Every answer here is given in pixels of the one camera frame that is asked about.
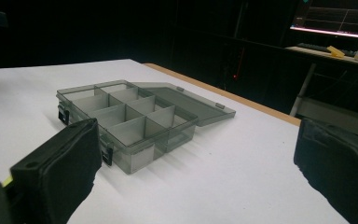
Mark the black keyboard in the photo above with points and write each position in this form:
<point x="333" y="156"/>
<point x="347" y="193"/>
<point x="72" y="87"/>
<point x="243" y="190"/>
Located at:
<point x="323" y="49"/>

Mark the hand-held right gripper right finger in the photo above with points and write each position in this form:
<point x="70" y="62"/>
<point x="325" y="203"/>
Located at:
<point x="338" y="168"/>

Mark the clear grey compartment organizer box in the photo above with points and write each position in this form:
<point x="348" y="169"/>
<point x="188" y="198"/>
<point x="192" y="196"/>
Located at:
<point x="136" y="121"/>

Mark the yellow block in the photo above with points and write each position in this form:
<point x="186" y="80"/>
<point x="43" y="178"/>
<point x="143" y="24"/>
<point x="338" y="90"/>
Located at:
<point x="335" y="51"/>

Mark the wooden side desk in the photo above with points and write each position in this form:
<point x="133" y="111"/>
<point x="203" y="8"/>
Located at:
<point x="320" y="93"/>

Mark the computer monitor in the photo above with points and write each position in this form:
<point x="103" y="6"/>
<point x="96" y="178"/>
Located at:
<point x="335" y="18"/>

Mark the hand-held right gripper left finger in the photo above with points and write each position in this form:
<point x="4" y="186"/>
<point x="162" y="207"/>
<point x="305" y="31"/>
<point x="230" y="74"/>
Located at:
<point x="56" y="174"/>

